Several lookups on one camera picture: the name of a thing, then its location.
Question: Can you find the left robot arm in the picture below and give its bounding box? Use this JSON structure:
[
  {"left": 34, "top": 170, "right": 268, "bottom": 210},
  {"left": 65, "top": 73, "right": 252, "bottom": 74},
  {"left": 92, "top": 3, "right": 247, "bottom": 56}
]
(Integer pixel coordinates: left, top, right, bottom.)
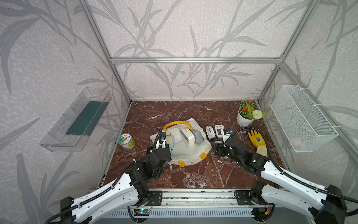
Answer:
[{"left": 45, "top": 128, "right": 171, "bottom": 224}]

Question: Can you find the white wire mesh basket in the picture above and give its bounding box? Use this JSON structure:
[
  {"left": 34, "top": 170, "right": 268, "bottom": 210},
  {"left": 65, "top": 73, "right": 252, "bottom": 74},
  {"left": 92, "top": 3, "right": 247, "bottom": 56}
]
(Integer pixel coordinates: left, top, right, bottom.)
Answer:
[{"left": 270, "top": 85, "right": 339, "bottom": 153}]

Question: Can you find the clear plastic wall shelf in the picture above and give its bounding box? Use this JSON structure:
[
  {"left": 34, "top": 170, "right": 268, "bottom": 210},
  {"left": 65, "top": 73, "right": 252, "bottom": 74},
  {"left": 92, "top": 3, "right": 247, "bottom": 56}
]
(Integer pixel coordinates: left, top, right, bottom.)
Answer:
[{"left": 40, "top": 87, "right": 112, "bottom": 152}]

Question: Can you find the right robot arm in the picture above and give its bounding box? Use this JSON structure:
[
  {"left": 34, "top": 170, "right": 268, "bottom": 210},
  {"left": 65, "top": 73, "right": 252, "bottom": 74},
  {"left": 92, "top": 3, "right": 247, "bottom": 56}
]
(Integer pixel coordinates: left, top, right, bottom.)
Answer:
[{"left": 212, "top": 133, "right": 358, "bottom": 224}]

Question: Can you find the white canvas tote bag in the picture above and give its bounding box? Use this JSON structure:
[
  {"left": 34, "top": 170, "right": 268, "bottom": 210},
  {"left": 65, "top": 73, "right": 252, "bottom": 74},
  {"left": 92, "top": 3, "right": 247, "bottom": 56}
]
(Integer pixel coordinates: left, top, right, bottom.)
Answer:
[{"left": 163, "top": 118, "right": 212, "bottom": 167}]

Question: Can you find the blue twin bell alarm clock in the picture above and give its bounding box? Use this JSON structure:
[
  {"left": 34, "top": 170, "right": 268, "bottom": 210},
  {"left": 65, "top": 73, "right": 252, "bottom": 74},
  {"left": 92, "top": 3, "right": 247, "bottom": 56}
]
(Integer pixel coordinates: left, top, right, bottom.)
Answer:
[{"left": 166, "top": 135, "right": 175, "bottom": 152}]

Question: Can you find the grey blue square clock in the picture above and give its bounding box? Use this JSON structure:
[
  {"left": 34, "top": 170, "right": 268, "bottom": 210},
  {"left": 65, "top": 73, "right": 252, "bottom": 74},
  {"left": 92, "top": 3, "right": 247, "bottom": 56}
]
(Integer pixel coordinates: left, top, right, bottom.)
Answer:
[{"left": 190, "top": 129, "right": 204, "bottom": 144}]

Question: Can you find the potted artificial flower plant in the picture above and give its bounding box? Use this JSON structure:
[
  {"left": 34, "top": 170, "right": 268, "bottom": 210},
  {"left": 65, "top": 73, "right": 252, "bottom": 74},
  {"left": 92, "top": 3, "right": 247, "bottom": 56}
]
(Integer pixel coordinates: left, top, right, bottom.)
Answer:
[{"left": 237, "top": 100, "right": 267, "bottom": 127}]

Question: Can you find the white digital paw clock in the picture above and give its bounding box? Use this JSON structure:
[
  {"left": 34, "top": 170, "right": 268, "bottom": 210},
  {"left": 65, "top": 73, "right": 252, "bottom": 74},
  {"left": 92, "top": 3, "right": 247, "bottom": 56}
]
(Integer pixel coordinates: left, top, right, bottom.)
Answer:
[{"left": 215, "top": 124, "right": 224, "bottom": 139}]

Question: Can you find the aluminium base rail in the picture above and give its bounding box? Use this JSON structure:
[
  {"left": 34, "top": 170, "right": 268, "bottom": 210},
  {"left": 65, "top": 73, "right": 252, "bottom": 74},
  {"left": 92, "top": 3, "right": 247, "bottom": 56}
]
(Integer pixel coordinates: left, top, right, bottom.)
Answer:
[{"left": 86, "top": 188, "right": 308, "bottom": 209}]

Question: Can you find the yellow work glove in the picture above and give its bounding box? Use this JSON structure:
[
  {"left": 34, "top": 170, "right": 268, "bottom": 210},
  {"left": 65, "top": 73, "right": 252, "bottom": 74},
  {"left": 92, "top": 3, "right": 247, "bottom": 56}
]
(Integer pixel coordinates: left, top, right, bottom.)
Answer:
[{"left": 248, "top": 130, "right": 268, "bottom": 157}]

